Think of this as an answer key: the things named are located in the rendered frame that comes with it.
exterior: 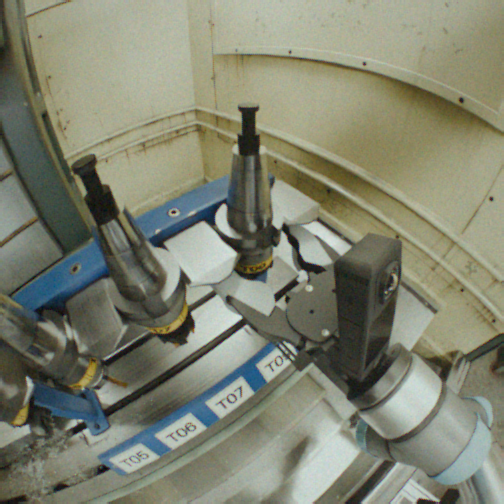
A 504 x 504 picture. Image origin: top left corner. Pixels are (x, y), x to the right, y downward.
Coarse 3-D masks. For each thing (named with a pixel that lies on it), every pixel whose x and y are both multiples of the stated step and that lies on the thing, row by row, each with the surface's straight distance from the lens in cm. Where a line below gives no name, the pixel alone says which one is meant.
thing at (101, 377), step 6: (102, 360) 27; (102, 366) 27; (108, 366) 28; (96, 372) 26; (102, 372) 27; (108, 372) 28; (96, 378) 26; (102, 378) 27; (108, 378) 27; (90, 384) 27; (96, 384) 27; (102, 384) 27
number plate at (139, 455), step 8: (136, 448) 46; (144, 448) 46; (120, 456) 48; (128, 456) 48; (136, 456) 48; (144, 456) 48; (152, 456) 48; (120, 464) 50; (128, 464) 50; (136, 464) 50; (144, 464) 50; (128, 472) 52
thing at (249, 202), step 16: (240, 160) 17; (256, 160) 17; (240, 176) 18; (256, 176) 18; (240, 192) 18; (256, 192) 18; (240, 208) 19; (256, 208) 19; (272, 208) 21; (240, 224) 20; (256, 224) 20
